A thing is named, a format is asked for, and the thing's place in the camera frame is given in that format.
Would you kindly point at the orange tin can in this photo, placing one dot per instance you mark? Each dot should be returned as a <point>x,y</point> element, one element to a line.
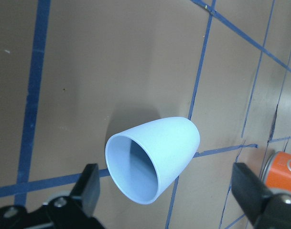
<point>277,171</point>

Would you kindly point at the light blue plastic cup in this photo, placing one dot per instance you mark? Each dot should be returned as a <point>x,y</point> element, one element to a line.
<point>144,160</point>

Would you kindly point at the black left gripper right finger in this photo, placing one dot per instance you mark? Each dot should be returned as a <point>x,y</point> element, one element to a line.
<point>252,195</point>

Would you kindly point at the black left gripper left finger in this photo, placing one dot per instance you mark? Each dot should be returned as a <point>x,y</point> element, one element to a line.
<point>85,192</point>

